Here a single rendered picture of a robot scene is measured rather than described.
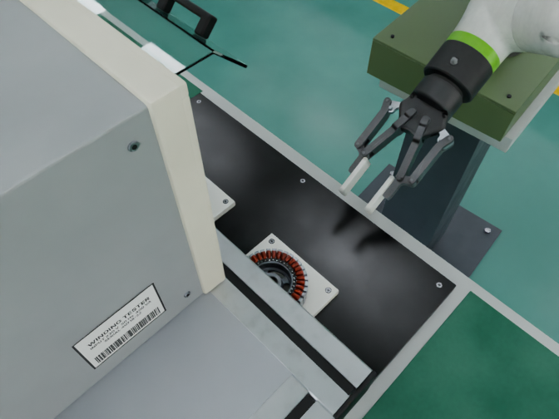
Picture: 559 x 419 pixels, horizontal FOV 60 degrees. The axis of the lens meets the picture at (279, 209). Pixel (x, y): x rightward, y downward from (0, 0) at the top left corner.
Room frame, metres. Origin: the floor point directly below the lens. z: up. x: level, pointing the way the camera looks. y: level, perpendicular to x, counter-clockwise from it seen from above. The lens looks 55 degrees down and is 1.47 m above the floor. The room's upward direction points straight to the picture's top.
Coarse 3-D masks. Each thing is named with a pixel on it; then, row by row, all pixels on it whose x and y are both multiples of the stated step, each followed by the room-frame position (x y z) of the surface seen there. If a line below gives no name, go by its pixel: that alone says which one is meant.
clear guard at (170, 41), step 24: (96, 0) 0.66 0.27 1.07; (120, 0) 0.66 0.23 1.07; (144, 0) 0.69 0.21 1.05; (120, 24) 0.60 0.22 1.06; (144, 24) 0.60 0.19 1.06; (168, 24) 0.60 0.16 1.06; (144, 48) 0.55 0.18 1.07; (168, 48) 0.55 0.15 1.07; (192, 48) 0.55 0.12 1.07; (216, 48) 0.58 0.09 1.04
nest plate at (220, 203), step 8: (208, 184) 0.54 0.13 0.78; (208, 192) 0.52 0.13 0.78; (216, 192) 0.52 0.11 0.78; (224, 192) 0.52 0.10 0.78; (216, 200) 0.50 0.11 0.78; (224, 200) 0.50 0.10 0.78; (232, 200) 0.50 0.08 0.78; (216, 208) 0.49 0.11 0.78; (224, 208) 0.49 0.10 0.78; (216, 216) 0.47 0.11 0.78
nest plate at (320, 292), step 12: (264, 240) 0.42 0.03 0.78; (276, 240) 0.42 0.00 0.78; (252, 252) 0.40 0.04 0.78; (312, 276) 0.35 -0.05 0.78; (288, 288) 0.33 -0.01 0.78; (312, 288) 0.33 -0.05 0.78; (324, 288) 0.33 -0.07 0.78; (336, 288) 0.33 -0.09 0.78; (312, 300) 0.31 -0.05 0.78; (324, 300) 0.31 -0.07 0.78; (312, 312) 0.29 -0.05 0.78
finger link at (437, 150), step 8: (448, 136) 0.52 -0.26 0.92; (440, 144) 0.52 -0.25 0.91; (448, 144) 0.52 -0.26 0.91; (432, 152) 0.51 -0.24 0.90; (440, 152) 0.51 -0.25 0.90; (424, 160) 0.50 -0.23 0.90; (432, 160) 0.50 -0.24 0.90; (416, 168) 0.49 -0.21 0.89; (424, 168) 0.49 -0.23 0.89; (416, 176) 0.48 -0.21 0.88; (416, 184) 0.48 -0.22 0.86
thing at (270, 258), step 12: (264, 252) 0.38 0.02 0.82; (276, 252) 0.38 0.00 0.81; (288, 252) 0.38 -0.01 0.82; (264, 264) 0.36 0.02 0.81; (276, 264) 0.36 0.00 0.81; (288, 264) 0.36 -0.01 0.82; (300, 264) 0.36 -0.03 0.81; (276, 276) 0.34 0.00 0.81; (288, 276) 0.35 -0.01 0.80; (300, 276) 0.33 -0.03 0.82; (300, 288) 0.32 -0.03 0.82; (300, 300) 0.30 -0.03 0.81
